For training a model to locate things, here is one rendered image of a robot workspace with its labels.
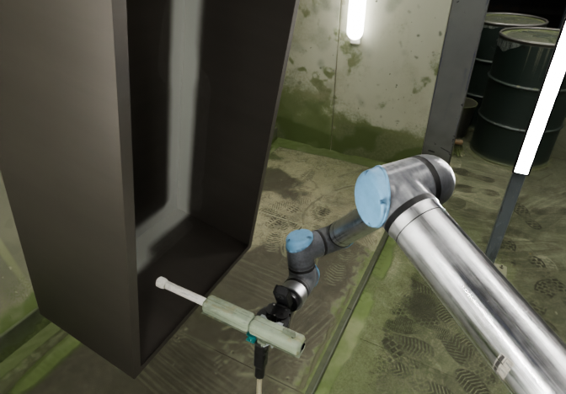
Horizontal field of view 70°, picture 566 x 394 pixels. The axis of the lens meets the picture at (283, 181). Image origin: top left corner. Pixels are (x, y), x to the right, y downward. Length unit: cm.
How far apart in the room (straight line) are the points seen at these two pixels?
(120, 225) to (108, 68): 30
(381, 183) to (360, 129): 215
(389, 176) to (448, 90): 194
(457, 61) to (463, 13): 26
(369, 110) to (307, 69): 52
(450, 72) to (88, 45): 229
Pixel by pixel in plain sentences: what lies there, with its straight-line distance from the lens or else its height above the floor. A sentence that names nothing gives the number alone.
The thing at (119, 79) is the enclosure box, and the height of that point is 128.
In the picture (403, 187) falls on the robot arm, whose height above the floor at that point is 105.
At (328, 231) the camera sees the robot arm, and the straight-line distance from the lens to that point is 136.
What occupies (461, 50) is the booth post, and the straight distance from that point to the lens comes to 265.
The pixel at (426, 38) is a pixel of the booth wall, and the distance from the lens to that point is 267.
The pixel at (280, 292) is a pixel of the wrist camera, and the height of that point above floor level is 58.
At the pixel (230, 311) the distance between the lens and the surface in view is 119.
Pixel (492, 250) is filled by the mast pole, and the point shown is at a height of 17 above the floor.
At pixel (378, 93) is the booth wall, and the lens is 281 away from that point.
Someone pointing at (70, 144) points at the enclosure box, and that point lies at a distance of 79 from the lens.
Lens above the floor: 146
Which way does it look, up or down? 31 degrees down
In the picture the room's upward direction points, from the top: straight up
